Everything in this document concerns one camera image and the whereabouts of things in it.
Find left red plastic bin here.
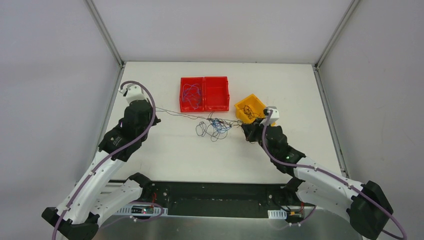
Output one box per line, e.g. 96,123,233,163
179,77,205,113

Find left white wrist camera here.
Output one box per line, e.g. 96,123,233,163
119,83,147,105

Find left white cable duct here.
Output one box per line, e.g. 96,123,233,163
114,204,168,217

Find right red plastic bin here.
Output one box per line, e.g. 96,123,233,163
203,76,230,112

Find red plastic bin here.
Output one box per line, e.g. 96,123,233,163
203,76,230,112
179,77,205,113

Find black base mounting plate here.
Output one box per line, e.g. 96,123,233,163
138,181,302,219

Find aluminium frame rail left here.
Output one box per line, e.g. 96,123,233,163
59,0,126,240

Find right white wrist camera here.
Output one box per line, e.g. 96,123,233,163
261,106,280,126

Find right white cable duct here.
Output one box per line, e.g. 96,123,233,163
267,209,287,220

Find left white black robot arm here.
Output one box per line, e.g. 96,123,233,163
41,99,161,240

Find white cable duct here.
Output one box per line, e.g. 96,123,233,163
114,204,168,217
267,209,287,220

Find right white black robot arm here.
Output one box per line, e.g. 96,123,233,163
241,118,394,240

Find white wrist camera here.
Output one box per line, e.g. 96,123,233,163
261,106,280,126
119,83,147,105

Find yellow plastic bin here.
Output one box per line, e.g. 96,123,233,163
234,93,266,127

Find blue purple black wires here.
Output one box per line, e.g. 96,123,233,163
155,106,248,143

